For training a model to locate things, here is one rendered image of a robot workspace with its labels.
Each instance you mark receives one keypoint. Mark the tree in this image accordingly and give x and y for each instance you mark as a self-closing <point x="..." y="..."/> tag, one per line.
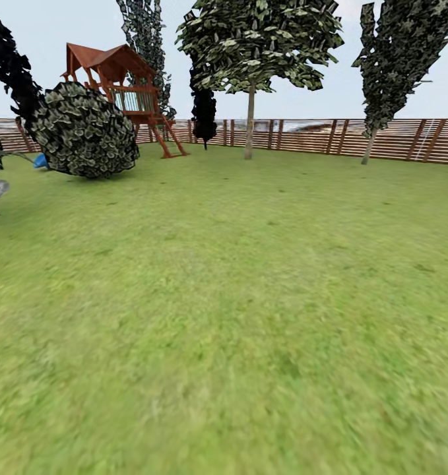
<point x="409" y="36"/>
<point x="204" y="108"/>
<point x="246" y="42"/>
<point x="15" y="73"/>
<point x="142" y="28"/>

